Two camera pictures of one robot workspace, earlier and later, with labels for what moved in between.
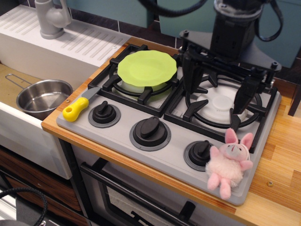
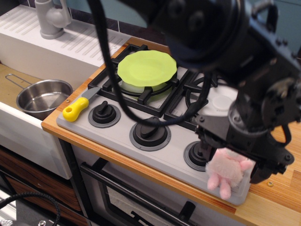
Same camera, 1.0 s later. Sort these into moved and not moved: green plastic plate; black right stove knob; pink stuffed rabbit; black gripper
Moved: black gripper
Not moved: pink stuffed rabbit; green plastic plate; black right stove knob
